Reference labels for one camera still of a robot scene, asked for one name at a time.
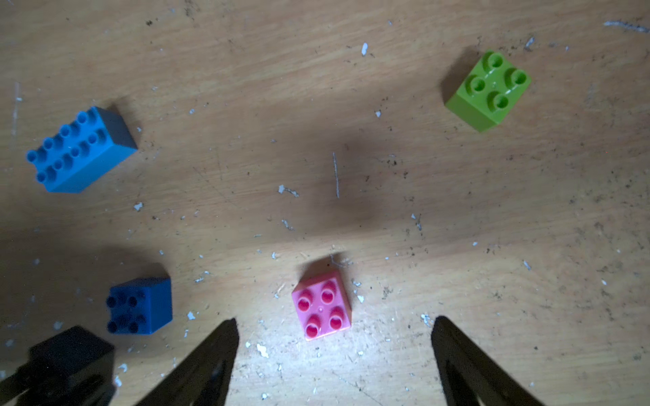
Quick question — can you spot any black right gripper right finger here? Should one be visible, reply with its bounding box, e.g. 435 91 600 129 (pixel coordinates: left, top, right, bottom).
432 316 543 406

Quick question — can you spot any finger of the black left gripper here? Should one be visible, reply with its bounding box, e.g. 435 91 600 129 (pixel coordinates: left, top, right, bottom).
1 365 114 405

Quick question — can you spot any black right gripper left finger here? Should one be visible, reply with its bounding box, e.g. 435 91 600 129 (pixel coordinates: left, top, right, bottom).
138 319 240 405

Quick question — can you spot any pink lego brick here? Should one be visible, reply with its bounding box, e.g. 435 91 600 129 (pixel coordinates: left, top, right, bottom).
292 269 351 341

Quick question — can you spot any light blue lego plate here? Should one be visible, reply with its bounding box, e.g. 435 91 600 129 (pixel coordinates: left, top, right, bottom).
26 107 137 194

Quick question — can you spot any dark blue lego brick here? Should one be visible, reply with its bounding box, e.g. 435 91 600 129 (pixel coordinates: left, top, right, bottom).
106 277 173 335

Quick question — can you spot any green 2x2 lego brick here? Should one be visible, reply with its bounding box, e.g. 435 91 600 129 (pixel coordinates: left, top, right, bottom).
445 50 532 132

